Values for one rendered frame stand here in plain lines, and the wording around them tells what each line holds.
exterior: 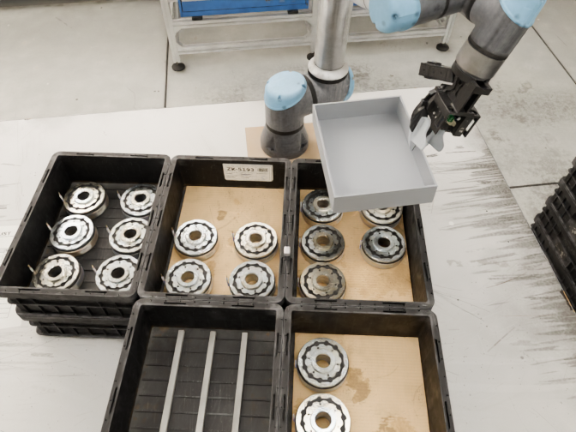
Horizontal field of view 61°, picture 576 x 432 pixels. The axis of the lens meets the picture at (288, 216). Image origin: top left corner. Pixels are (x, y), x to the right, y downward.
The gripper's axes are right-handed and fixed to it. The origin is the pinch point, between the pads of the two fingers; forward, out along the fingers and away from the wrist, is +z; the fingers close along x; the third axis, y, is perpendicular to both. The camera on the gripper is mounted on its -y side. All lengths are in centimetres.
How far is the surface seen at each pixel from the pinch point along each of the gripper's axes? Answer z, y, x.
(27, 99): 146, -176, -108
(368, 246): 24.5, 9.3, -3.0
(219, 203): 37, -12, -34
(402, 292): 25.8, 21.0, 2.6
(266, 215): 33.5, -6.2, -23.0
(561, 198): 40, -25, 95
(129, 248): 40, 0, -55
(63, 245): 45, -4, -70
